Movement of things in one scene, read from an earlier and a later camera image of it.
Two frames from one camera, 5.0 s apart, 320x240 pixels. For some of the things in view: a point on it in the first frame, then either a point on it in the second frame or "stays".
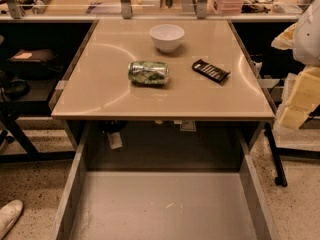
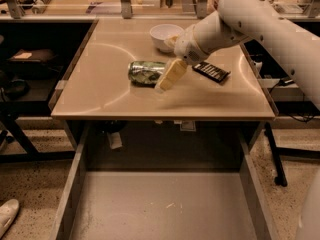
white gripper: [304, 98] to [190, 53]
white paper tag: [115, 140] stays
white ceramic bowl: [166, 37] stays
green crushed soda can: [148, 73] stays
